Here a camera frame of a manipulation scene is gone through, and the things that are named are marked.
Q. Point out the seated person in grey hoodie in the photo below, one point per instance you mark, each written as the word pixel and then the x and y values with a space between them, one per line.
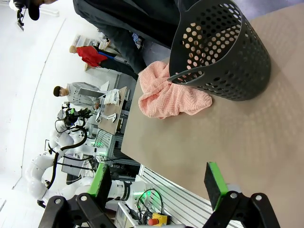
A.
pixel 76 92

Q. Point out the grey laptop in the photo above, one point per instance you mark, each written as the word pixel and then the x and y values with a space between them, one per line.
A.
pixel 91 92

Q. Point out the pink textured towel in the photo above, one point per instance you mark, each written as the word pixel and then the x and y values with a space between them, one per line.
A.
pixel 166 99

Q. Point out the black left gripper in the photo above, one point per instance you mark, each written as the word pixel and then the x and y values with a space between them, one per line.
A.
pixel 76 116

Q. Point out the yellow emergency stop button box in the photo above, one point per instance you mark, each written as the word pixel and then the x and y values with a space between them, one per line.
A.
pixel 158 219

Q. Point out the small grey monitor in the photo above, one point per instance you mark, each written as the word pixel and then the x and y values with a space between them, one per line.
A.
pixel 71 166

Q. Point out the wooden top desk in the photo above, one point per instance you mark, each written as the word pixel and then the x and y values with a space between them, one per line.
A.
pixel 114 118

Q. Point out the white printed box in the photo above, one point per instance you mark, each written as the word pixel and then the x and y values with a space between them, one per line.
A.
pixel 113 97

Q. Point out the mannequin in red shirt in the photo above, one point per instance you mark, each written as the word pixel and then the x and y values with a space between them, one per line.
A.
pixel 91 55

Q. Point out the white slotted mounting plate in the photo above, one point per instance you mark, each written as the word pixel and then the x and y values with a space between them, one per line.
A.
pixel 180 202

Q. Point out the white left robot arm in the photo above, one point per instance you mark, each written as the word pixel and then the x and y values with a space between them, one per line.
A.
pixel 35 171

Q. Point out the right gripper black green right finger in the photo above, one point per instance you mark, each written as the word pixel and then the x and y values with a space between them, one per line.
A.
pixel 217 185

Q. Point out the right gripper black green left finger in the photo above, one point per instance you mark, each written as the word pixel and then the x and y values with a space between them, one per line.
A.
pixel 99 183

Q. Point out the dark grey perforated plastic basket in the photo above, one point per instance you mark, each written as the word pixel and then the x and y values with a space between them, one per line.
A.
pixel 249 59

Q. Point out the person in dark grey blazer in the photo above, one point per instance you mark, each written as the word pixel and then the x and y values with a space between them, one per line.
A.
pixel 142 19

